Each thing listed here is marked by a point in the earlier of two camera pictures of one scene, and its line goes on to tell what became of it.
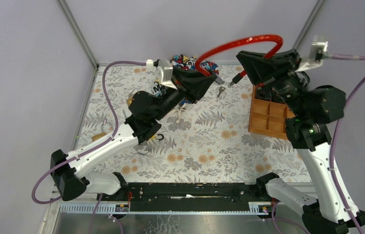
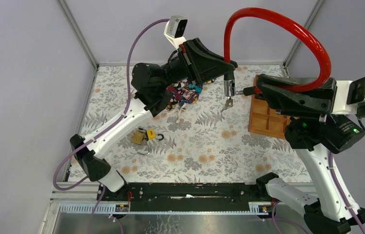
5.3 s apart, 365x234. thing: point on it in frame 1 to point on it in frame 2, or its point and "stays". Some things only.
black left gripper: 181,86 to 188,60
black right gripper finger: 259,68 to 329,89
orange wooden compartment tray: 268,118 stays
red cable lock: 238,78 to 230,90
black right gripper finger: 262,77 to 321,100
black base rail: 188,197 stays
